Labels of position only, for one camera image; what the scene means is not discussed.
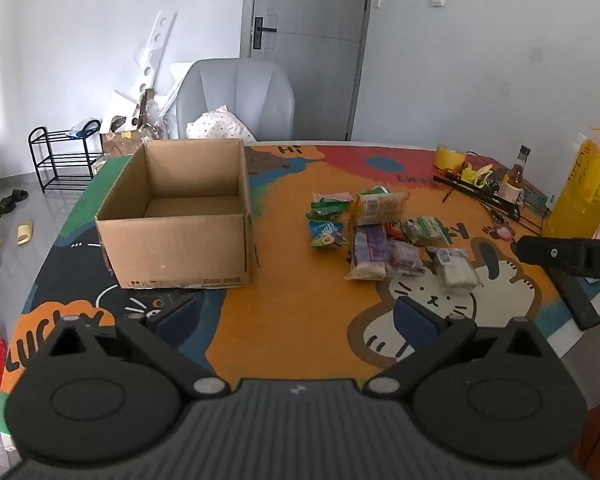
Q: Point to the orange-brown bread packet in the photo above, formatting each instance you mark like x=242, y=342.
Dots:
x=380, y=207

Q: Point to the brown cardboard box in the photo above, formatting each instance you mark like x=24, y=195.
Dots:
x=180, y=250

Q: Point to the yellow plastic bag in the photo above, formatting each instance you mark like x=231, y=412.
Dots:
x=582, y=190

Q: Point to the red snack packet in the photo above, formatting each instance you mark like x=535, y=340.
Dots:
x=395, y=230

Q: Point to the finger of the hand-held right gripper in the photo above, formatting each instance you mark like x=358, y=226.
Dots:
x=550, y=254

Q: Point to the blue item on rack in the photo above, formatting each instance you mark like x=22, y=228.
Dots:
x=84, y=130

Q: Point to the yellow green wrapper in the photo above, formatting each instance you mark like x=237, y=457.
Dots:
x=477, y=174

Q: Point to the black shoe rack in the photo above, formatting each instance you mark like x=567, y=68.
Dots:
x=60, y=162

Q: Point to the glass bottle with amber liquid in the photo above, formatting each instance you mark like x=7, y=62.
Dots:
x=512, y=182

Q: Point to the small purple snack packet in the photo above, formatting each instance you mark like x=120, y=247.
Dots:
x=405, y=259

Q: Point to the large purple snack packet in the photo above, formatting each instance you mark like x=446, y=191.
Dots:
x=367, y=252

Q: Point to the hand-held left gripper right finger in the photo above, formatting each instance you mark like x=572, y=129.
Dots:
x=414, y=322

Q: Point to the green white snack packet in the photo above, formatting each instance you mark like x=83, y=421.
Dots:
x=426, y=230

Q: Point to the cardboard box with plastic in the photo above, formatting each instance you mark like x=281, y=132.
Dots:
x=122, y=142

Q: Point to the white grey snack packet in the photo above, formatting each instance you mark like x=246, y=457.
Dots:
x=454, y=269

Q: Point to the black sandals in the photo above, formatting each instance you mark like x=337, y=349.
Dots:
x=11, y=200

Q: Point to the yellow tape roll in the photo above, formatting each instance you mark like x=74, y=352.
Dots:
x=449, y=158

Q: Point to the grey door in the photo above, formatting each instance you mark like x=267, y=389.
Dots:
x=312, y=50

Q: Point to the white dotted pillow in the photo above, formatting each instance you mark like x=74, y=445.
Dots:
x=217, y=125

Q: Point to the white foam board with holes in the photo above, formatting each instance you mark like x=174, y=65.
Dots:
x=152, y=55

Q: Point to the grey armchair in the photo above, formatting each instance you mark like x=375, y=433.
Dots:
x=235, y=90

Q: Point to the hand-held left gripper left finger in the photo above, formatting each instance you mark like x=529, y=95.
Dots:
x=176, y=316

